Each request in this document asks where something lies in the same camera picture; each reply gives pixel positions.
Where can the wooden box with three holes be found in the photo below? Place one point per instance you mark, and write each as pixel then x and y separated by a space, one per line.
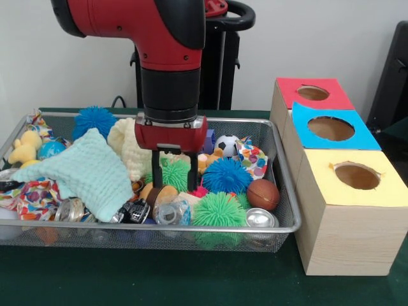
pixel 344 242

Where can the plain silver can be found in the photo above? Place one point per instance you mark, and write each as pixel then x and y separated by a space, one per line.
pixel 261 218

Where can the small brown football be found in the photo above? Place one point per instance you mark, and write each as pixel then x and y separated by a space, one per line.
pixel 264 194

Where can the green spiky rubber ball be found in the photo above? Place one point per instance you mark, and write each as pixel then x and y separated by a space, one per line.
pixel 175 172
pixel 220 212

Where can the mint green knit cloth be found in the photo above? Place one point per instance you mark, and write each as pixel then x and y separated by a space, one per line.
pixel 89 172

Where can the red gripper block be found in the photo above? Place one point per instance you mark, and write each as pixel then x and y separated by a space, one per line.
pixel 169 135

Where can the colourful dotted cloth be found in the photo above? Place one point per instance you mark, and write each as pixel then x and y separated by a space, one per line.
pixel 256 162

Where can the small brown teddy bear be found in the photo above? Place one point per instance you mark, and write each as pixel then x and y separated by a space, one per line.
pixel 207 159

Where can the cream knit cloth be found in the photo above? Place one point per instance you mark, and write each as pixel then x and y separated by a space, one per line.
pixel 124 143

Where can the black printed can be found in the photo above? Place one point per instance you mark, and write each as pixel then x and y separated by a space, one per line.
pixel 134 210

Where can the toy burger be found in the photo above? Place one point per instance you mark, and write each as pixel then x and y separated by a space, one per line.
pixel 169 194

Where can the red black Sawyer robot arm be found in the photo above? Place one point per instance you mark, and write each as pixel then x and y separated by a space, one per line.
pixel 127 19

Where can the crushed clear plastic bottle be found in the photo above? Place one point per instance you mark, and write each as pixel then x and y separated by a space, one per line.
pixel 172 213

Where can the small black white soccer ball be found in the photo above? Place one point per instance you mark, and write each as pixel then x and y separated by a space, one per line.
pixel 226 146

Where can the black upright panel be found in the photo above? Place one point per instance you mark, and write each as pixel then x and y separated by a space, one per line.
pixel 393 79

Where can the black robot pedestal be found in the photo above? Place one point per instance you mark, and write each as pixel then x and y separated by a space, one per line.
pixel 229 70

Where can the shallow clear mesh bin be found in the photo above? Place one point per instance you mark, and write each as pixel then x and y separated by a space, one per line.
pixel 95 237

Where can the dark green tablecloth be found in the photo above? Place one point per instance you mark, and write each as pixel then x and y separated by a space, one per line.
pixel 396 150
pixel 159 280

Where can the blue spiky rubber ball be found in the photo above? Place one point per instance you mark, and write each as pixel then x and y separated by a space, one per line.
pixel 92 119
pixel 226 175

